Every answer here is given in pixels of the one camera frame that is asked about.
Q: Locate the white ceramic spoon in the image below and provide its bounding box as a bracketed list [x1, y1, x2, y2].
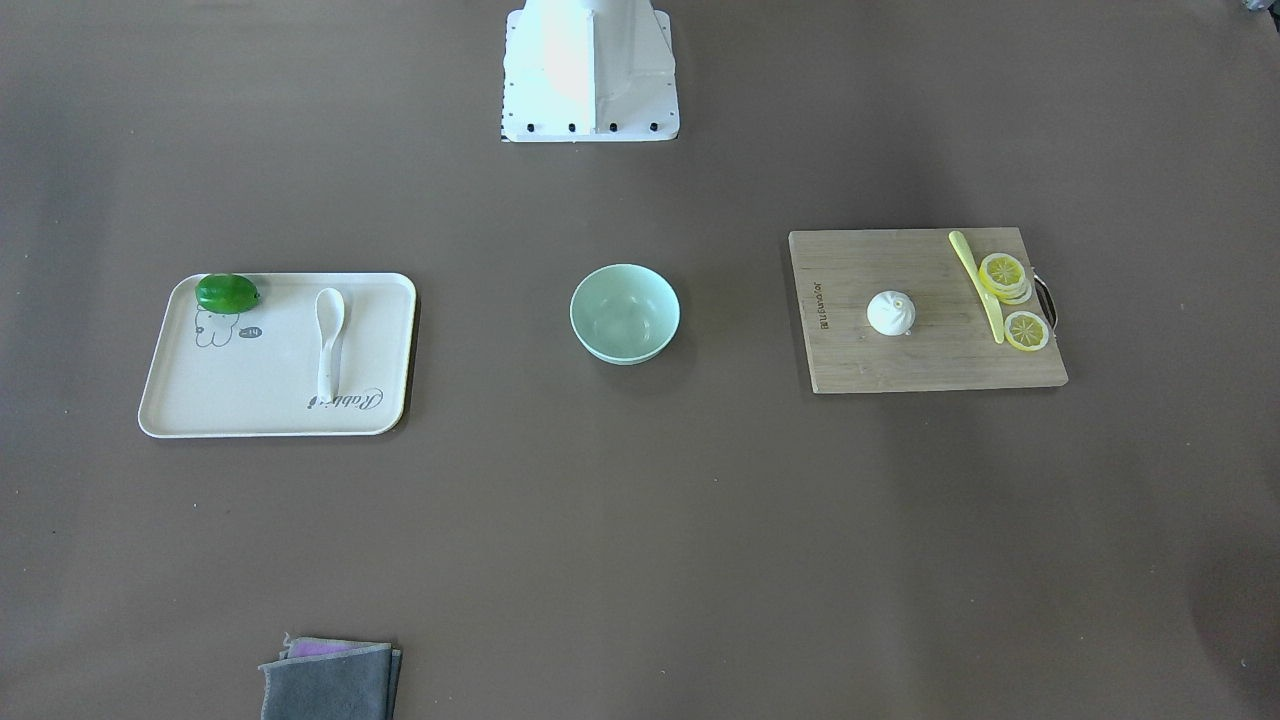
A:
[315, 287, 346, 404]

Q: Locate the mint green bowl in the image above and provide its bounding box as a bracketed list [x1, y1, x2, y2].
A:
[570, 264, 682, 366]

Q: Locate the white steamed bun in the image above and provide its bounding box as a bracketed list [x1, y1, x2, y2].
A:
[867, 290, 916, 337]

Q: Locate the bamboo cutting board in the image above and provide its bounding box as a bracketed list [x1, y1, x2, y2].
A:
[788, 228, 1068, 395]

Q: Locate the cream rectangular serving tray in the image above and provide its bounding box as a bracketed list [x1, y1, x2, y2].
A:
[137, 272, 417, 439]

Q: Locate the yellow plastic knife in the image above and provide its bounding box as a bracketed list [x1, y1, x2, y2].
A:
[948, 231, 1006, 345]

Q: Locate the single lemon slice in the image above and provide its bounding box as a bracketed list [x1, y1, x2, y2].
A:
[1004, 311, 1053, 352]

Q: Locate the grey folded cloth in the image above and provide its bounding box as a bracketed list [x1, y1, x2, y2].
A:
[259, 634, 402, 719]

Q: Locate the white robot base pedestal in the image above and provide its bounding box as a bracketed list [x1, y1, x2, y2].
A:
[500, 1, 681, 143]

